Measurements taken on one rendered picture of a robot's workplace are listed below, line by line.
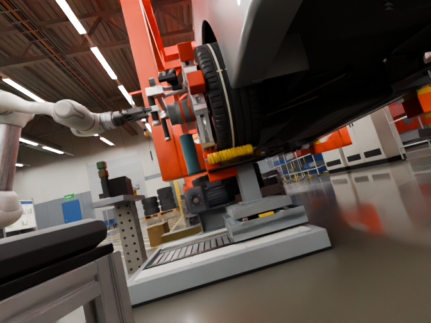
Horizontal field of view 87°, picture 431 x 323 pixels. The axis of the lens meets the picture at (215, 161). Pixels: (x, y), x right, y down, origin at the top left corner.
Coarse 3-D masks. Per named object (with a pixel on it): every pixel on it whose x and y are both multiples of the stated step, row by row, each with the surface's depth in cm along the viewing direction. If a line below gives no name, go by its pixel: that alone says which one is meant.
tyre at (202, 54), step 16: (208, 48) 114; (208, 64) 108; (208, 80) 106; (224, 80) 106; (208, 96) 110; (224, 96) 106; (240, 96) 108; (256, 96) 108; (224, 112) 109; (240, 112) 109; (256, 112) 111; (224, 128) 112; (240, 128) 114; (256, 128) 116; (224, 144) 120; (240, 144) 123; (256, 144) 127
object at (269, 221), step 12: (228, 216) 153; (252, 216) 131; (264, 216) 105; (276, 216) 105; (288, 216) 106; (300, 216) 106; (228, 228) 120; (240, 228) 104; (252, 228) 104; (264, 228) 104; (276, 228) 105; (240, 240) 103
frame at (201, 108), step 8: (184, 64) 119; (192, 64) 116; (184, 72) 112; (192, 96) 111; (200, 96) 111; (192, 104) 111; (200, 104) 110; (200, 112) 111; (200, 120) 113; (208, 120) 114; (200, 128) 116; (208, 128) 117; (200, 136) 157; (208, 136) 121; (208, 144) 122
